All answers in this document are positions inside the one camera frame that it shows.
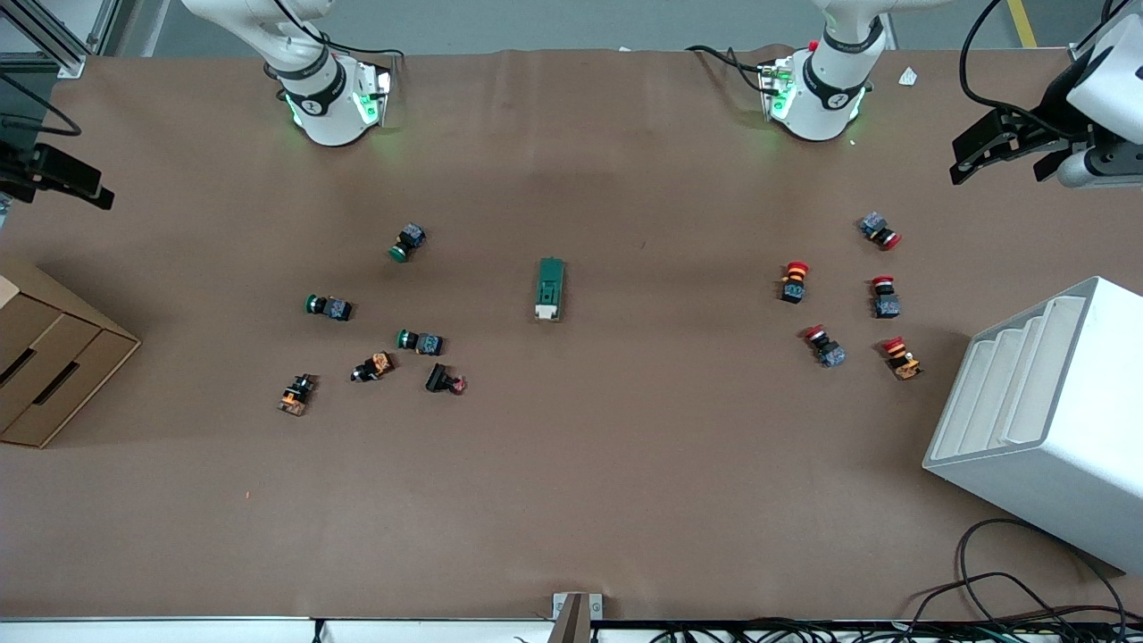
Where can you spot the grey metal bracket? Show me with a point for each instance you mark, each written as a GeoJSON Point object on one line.
{"type": "Point", "coordinates": [571, 621]}

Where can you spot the aluminium frame profile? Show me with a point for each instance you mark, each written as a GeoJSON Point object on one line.
{"type": "Point", "coordinates": [1083, 52]}
{"type": "Point", "coordinates": [67, 61]}

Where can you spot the white table edge rail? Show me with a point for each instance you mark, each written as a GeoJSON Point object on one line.
{"type": "Point", "coordinates": [179, 632]}

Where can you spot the white stepped plastic bin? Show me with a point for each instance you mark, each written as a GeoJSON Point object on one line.
{"type": "Point", "coordinates": [1072, 464]}

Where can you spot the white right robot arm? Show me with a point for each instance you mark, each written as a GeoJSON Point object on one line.
{"type": "Point", "coordinates": [326, 107]}

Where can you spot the red pushbutton black orange block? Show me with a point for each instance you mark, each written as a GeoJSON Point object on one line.
{"type": "Point", "coordinates": [793, 284]}

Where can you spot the black switch with red light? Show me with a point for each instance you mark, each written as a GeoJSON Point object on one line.
{"type": "Point", "coordinates": [441, 379]}

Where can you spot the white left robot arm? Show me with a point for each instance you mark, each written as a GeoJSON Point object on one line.
{"type": "Point", "coordinates": [826, 98]}

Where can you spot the red pushbutton with grey block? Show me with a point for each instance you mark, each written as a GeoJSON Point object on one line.
{"type": "Point", "coordinates": [827, 348]}
{"type": "Point", "coordinates": [886, 302]}
{"type": "Point", "coordinates": [877, 228]}

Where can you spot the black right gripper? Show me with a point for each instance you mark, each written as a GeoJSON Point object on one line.
{"type": "Point", "coordinates": [20, 166]}

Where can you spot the green pushbutton with grey block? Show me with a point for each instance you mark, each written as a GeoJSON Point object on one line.
{"type": "Point", "coordinates": [409, 239]}
{"type": "Point", "coordinates": [332, 308]}
{"type": "Point", "coordinates": [423, 342]}

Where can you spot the black knob switch orange block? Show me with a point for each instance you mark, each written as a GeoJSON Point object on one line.
{"type": "Point", "coordinates": [296, 396]}
{"type": "Point", "coordinates": [375, 365]}

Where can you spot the white paper scrap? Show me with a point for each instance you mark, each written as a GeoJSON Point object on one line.
{"type": "Point", "coordinates": [908, 77]}

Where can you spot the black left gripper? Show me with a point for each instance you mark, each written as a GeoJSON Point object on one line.
{"type": "Point", "coordinates": [1056, 107]}

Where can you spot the brown paper table cover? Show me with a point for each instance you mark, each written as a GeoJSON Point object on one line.
{"type": "Point", "coordinates": [625, 464]}

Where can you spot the brown cardboard box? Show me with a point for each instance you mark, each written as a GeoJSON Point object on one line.
{"type": "Point", "coordinates": [54, 357]}

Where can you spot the red pushbutton with orange block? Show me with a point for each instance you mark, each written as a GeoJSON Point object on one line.
{"type": "Point", "coordinates": [902, 359]}

